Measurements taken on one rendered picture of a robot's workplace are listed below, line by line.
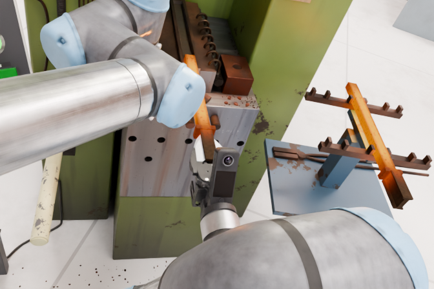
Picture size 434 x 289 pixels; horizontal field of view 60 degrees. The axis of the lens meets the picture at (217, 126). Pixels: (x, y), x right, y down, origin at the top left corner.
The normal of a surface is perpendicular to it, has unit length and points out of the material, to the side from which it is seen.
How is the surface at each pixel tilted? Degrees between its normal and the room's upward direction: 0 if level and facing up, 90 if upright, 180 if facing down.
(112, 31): 10
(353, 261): 16
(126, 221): 90
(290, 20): 90
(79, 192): 90
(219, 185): 57
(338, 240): 4
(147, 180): 90
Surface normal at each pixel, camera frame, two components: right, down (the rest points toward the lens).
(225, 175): 0.26, 0.19
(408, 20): -0.29, 0.60
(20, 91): 0.55, -0.63
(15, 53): 0.60, 0.22
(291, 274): 0.24, -0.48
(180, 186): 0.17, 0.70
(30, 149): 0.81, 0.48
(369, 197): 0.24, -0.71
